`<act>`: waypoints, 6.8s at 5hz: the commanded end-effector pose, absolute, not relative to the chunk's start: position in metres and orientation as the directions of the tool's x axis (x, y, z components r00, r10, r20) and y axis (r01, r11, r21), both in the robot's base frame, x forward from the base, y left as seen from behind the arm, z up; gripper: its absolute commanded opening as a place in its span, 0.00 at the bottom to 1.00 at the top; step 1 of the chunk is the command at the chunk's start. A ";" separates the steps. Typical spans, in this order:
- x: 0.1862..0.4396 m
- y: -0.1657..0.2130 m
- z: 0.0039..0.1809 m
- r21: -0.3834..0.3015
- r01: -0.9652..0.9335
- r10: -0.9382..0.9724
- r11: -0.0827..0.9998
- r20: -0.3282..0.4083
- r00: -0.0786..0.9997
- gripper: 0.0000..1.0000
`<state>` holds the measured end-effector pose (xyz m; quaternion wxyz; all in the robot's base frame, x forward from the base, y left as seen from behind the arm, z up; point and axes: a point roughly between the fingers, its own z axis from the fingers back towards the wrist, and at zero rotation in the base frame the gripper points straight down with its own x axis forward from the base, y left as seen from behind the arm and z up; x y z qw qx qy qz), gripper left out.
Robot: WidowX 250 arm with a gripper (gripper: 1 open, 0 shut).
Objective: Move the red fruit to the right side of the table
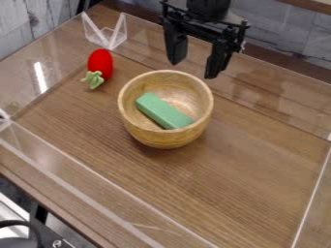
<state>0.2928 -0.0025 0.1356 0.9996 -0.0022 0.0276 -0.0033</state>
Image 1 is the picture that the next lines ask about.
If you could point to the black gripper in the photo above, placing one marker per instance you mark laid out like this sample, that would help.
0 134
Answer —
207 20

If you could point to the red plush strawberry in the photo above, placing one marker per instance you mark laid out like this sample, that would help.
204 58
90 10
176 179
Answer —
99 68

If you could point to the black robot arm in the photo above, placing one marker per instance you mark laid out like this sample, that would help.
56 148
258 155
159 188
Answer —
203 19

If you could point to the wooden bowl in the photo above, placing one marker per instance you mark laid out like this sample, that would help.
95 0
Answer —
183 91

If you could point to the green rectangular block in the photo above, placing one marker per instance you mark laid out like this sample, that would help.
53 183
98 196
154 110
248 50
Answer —
160 112

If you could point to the black table leg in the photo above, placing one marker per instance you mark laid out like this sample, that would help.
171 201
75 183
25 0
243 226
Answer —
39 213

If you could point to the clear acrylic tray enclosure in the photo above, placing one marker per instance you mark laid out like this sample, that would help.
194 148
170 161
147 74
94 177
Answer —
248 186

